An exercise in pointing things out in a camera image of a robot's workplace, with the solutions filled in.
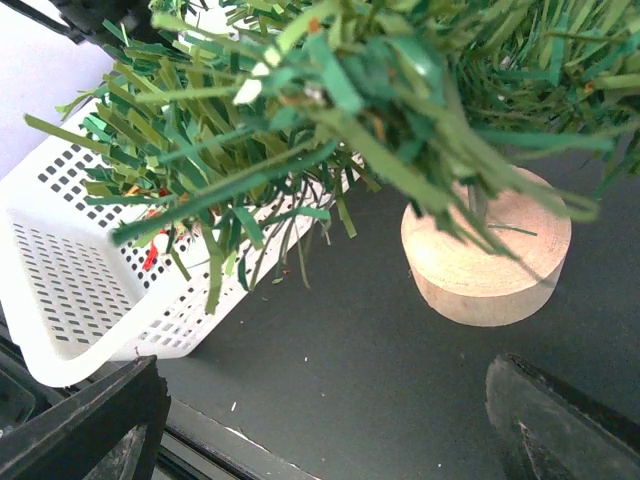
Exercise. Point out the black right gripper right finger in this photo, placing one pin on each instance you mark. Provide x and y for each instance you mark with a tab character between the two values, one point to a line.
548	429

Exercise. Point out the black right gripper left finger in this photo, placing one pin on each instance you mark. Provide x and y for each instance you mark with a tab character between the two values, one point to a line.
111	429

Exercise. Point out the white perforated plastic basket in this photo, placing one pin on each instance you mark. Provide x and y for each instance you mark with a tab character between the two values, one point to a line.
74	301

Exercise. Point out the small green christmas tree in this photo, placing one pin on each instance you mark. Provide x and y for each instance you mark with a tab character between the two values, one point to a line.
234	135

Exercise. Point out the red reindeer ornament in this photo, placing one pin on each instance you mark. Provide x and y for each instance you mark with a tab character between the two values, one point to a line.
152	255

